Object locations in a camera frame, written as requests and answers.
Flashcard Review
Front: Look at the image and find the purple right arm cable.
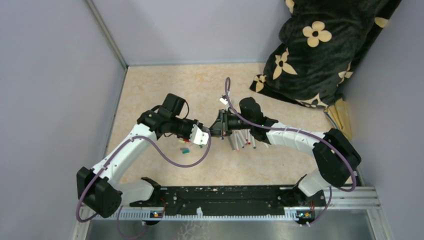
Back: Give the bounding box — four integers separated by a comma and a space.
224, 77, 358, 227

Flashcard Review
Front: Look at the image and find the black floral blanket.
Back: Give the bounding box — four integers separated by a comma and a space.
249, 0, 400, 109

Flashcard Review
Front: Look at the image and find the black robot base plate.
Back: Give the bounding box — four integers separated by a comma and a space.
129, 185, 327, 216

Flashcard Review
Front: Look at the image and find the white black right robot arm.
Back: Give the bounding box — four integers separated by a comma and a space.
209, 96, 362, 206

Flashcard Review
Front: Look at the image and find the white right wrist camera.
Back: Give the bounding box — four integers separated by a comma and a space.
219, 95, 233, 106

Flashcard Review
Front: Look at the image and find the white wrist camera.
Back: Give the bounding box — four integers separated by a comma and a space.
189, 124, 210, 145
219, 95, 233, 106

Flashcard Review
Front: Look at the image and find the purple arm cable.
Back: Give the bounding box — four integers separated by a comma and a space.
224, 77, 358, 227
75, 132, 213, 240

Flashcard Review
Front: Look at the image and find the yellow cloth bag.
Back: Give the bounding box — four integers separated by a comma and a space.
324, 98, 353, 141

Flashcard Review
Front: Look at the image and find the red white marker pen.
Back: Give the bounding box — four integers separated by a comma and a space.
233, 131, 240, 152

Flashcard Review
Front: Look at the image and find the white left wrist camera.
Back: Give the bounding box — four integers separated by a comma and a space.
189, 124, 210, 145

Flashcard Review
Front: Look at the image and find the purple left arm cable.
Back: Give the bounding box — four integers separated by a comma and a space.
75, 132, 213, 240

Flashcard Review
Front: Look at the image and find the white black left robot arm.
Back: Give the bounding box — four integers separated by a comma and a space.
75, 93, 211, 223

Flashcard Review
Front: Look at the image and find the aluminium frame rail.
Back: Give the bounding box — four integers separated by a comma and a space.
79, 139, 382, 221

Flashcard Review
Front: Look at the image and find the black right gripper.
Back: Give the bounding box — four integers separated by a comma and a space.
207, 109, 253, 138

